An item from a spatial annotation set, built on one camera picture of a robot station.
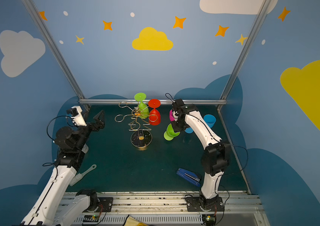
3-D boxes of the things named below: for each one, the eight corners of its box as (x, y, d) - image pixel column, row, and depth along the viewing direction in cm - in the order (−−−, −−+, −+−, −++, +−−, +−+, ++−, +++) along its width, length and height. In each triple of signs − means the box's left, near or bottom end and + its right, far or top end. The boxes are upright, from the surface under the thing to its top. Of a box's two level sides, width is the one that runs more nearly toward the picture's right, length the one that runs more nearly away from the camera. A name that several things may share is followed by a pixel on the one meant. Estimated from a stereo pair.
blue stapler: (176, 174, 87) (176, 172, 84) (179, 167, 89) (179, 165, 87) (199, 186, 82) (200, 185, 80) (201, 179, 85) (202, 177, 82)
